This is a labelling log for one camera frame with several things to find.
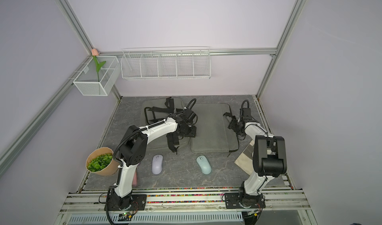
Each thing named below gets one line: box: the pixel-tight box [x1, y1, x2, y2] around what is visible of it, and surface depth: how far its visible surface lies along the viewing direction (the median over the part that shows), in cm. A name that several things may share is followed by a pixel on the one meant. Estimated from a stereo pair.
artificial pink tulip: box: [91, 48, 106, 83], surface depth 92 cm
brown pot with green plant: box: [85, 147, 120, 177], surface depth 77 cm
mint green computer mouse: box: [195, 154, 212, 175], surface depth 86 cm
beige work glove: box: [234, 139, 255, 176], surface depth 90 cm
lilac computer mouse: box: [151, 154, 164, 175], surface depth 86 cm
